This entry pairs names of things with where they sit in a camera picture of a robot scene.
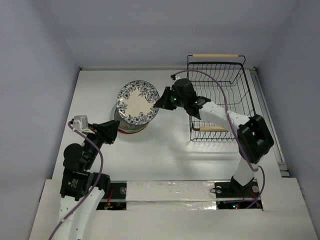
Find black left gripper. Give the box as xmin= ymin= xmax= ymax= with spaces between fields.
xmin=82 ymin=119 xmax=120 ymax=168

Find red and teal floral plate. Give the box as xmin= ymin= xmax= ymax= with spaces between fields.
xmin=118 ymin=128 xmax=140 ymax=135

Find grey reindeer plate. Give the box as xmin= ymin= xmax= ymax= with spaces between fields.
xmin=114 ymin=109 xmax=148 ymax=132

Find blue floral rimmed plate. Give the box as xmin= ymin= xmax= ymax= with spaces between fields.
xmin=116 ymin=80 xmax=160 ymax=126

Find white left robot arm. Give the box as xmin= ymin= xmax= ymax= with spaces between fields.
xmin=49 ymin=115 xmax=120 ymax=240

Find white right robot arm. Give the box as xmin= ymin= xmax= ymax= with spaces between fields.
xmin=154 ymin=78 xmax=274 ymax=196

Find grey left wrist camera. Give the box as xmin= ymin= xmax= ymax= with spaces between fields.
xmin=72 ymin=115 xmax=89 ymax=132

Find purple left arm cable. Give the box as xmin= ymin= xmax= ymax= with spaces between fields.
xmin=48 ymin=121 xmax=105 ymax=240

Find black wire dish rack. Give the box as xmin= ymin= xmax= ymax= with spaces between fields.
xmin=186 ymin=53 xmax=256 ymax=142

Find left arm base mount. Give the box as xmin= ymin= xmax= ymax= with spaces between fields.
xmin=96 ymin=181 xmax=127 ymax=211

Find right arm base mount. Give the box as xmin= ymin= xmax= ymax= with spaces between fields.
xmin=209 ymin=180 xmax=263 ymax=210

